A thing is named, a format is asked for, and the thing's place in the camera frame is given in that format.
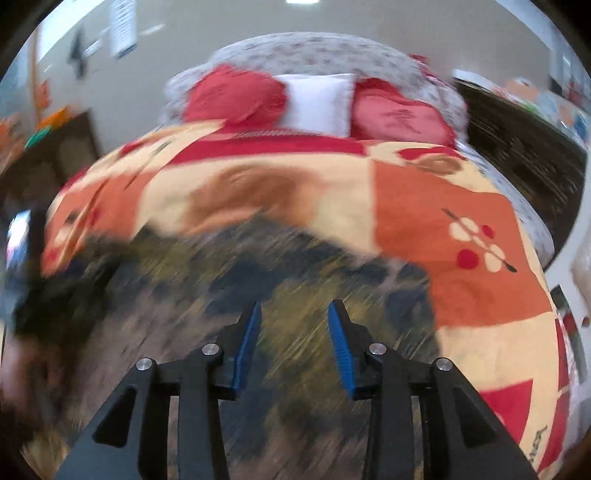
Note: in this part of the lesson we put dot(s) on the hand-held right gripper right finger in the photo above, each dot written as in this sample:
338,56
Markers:
341,355

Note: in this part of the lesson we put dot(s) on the square red pillow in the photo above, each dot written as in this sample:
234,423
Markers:
397,115

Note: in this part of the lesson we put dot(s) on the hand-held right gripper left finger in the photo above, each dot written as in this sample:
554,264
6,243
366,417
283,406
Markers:
244,350

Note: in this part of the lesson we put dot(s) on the round red pillow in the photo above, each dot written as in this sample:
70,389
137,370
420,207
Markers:
231,97

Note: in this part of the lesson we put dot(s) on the white wall paper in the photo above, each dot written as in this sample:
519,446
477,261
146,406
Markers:
123,27

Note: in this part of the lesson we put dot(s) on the white pillow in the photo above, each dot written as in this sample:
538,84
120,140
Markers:
318,104

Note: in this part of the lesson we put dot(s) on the red wall poster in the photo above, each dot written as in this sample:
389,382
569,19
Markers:
44,94

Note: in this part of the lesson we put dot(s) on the dark carved wooden cabinet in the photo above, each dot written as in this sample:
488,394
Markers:
517,152

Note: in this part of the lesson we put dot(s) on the grey floral bed cover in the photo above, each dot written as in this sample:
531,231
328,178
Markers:
323,50

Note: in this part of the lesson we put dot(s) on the pile of colourful boxes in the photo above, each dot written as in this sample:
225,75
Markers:
526,92

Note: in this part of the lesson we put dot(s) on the dark floral batik shirt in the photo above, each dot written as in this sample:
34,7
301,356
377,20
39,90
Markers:
295,277

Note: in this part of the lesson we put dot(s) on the red and cream printed blanket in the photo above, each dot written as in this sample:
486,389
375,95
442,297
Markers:
415,221

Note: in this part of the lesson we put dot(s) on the green packet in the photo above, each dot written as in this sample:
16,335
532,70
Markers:
37,136

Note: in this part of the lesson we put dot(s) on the ceiling light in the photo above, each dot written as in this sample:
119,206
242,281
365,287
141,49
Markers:
302,1

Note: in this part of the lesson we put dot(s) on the dark hanging cloth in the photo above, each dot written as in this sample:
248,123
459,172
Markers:
78,50

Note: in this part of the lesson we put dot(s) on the orange bag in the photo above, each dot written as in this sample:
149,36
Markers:
55,115

